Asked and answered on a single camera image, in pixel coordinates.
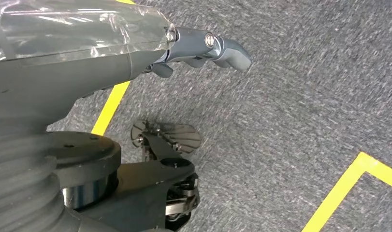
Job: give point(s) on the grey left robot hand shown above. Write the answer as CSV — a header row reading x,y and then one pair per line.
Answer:
x,y
71,57

